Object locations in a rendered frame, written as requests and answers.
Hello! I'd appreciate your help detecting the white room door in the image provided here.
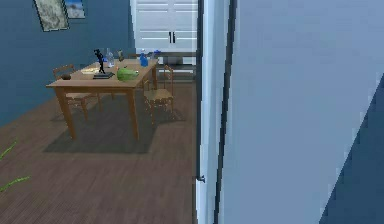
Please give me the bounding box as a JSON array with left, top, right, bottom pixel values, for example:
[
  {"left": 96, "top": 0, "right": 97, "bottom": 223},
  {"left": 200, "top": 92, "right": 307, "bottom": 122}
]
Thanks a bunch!
[{"left": 195, "top": 0, "right": 238, "bottom": 224}]

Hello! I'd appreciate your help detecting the brown wooden chair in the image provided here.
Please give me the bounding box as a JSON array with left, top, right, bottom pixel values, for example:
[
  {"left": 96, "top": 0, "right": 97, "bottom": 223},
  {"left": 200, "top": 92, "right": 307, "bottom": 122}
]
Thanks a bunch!
[
  {"left": 52, "top": 63, "right": 103, "bottom": 122},
  {"left": 142, "top": 64, "right": 176, "bottom": 126}
]

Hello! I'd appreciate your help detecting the blue spray bottle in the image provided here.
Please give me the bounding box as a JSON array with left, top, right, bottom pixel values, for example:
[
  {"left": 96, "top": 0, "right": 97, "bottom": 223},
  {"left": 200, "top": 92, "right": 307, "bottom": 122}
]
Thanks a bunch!
[{"left": 139, "top": 48, "right": 149, "bottom": 68}]

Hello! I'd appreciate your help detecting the green round bowl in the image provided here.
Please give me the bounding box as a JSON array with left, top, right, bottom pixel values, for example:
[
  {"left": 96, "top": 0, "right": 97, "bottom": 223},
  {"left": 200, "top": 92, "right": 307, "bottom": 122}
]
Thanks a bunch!
[{"left": 116, "top": 66, "right": 140, "bottom": 82}]

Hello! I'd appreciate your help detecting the clear glass bottle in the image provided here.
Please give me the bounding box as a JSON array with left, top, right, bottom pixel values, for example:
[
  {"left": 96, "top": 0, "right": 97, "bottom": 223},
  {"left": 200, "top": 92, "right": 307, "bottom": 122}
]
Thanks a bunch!
[{"left": 105, "top": 47, "right": 116, "bottom": 69}]

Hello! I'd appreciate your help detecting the black statuette on base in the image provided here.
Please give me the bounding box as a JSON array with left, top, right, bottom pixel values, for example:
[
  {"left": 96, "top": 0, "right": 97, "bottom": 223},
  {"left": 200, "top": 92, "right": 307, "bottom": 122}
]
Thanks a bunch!
[{"left": 92, "top": 48, "right": 116, "bottom": 80}]

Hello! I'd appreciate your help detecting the brown wooden dining table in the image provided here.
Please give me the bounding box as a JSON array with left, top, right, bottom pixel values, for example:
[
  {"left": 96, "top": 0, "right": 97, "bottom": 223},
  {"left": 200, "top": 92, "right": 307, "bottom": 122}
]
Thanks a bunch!
[{"left": 45, "top": 58, "right": 159, "bottom": 141}]

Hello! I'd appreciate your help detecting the blue framed picture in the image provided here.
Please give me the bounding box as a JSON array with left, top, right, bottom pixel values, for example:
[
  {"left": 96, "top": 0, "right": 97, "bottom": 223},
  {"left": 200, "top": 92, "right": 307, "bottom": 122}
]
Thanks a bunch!
[{"left": 64, "top": 0, "right": 87, "bottom": 20}]

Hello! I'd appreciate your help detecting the grey framed picture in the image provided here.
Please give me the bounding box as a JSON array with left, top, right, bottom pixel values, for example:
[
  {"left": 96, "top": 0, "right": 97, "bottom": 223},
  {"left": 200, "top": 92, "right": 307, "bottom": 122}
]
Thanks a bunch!
[{"left": 32, "top": 0, "right": 70, "bottom": 33}]

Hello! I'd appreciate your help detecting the green house plant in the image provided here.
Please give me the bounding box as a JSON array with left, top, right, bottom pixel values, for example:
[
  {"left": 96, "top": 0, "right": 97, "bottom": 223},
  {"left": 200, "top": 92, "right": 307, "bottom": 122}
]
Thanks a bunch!
[{"left": 0, "top": 139, "right": 32, "bottom": 194}]

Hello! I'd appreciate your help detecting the white cupboard with black handles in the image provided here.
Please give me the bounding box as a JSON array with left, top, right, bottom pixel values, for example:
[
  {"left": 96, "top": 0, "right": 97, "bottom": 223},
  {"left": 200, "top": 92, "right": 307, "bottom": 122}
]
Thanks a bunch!
[{"left": 130, "top": 0, "right": 200, "bottom": 81}]

